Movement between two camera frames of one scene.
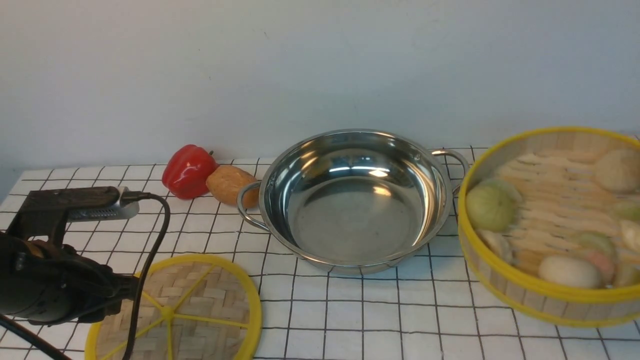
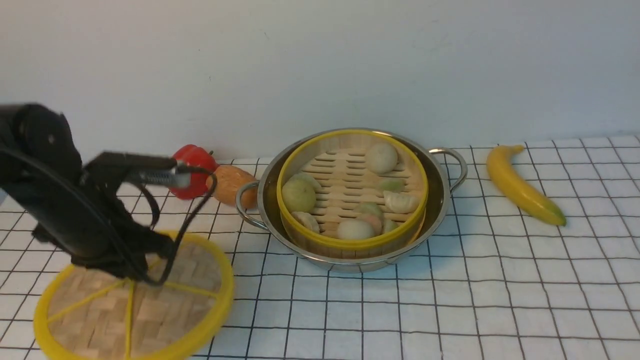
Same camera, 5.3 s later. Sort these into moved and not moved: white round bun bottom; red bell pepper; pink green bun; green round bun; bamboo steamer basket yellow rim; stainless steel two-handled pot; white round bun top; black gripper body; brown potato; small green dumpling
Moved: green round bun; bamboo steamer basket yellow rim; white round bun bottom; white round bun top; pink green bun; black gripper body; small green dumpling
Not moved: stainless steel two-handled pot; red bell pepper; brown potato
